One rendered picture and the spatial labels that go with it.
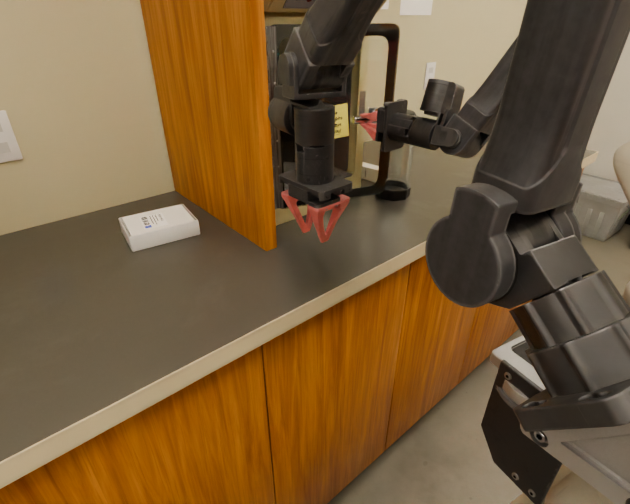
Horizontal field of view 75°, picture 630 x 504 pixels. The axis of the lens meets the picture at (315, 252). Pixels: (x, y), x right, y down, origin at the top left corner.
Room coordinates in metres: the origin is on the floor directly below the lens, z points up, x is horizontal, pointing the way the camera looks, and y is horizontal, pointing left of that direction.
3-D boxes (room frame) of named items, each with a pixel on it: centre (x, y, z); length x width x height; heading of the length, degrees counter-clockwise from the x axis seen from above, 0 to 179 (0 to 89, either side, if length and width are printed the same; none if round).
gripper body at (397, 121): (0.87, -0.18, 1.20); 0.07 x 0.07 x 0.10; 41
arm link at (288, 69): (0.62, 0.02, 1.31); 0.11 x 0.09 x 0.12; 30
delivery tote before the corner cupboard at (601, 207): (2.85, -2.02, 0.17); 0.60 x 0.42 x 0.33; 39
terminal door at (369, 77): (0.98, -0.05, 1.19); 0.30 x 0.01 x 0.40; 111
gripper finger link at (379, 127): (0.92, -0.14, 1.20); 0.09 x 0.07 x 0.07; 41
